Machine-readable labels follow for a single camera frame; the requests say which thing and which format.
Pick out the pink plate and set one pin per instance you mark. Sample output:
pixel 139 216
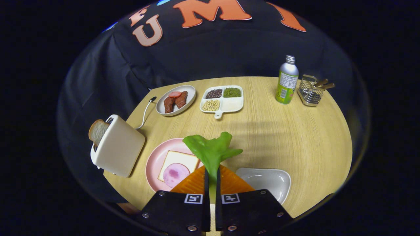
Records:
pixel 154 164

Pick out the green lettuce leaf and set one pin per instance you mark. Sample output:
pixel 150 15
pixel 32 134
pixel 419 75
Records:
pixel 211 150

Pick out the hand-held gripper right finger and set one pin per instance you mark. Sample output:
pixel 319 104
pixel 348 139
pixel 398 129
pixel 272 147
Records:
pixel 218 209

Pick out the pile of dark beans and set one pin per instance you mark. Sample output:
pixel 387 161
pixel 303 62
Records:
pixel 214 93

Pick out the brown meat strip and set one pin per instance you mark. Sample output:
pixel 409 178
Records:
pixel 169 105
pixel 181 100

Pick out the silver bottle with green label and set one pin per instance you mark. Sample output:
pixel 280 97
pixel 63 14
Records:
pixel 287 82

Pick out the white bread slice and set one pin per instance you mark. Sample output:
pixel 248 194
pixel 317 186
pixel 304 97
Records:
pixel 177 158

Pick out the brown toast slice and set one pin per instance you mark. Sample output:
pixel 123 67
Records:
pixel 97 131

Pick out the white toaster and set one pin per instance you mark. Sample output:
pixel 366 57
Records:
pixel 121 147

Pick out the pile of yellow soybeans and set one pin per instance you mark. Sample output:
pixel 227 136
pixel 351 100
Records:
pixel 211 105

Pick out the pile of green beans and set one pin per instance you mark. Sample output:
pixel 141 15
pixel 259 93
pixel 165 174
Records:
pixel 232 92

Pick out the grey round plate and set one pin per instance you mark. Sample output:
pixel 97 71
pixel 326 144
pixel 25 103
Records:
pixel 190 95

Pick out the white divided tray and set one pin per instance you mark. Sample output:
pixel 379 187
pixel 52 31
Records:
pixel 231 104

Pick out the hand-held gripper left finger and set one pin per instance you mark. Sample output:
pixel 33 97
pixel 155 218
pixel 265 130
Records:
pixel 206 196

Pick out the pink ham slice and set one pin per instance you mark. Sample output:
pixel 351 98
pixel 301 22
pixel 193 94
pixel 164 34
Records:
pixel 176 175

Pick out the white shallow dish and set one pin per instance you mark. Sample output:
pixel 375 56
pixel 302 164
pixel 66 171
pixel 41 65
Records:
pixel 262 182

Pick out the red sausage slice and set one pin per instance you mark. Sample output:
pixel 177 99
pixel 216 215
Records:
pixel 175 94

